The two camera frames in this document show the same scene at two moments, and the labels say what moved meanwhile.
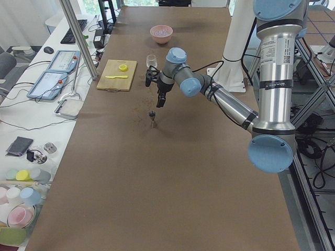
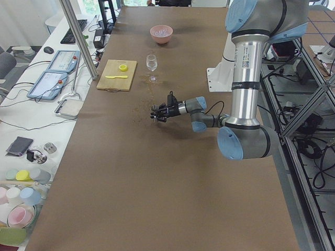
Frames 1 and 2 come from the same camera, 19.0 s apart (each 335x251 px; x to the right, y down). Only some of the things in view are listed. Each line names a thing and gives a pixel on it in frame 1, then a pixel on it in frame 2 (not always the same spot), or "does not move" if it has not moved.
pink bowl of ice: x=161 y=33 does not move
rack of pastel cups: x=24 y=186 does not move
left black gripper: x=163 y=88 → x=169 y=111
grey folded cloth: x=19 y=146 does not move
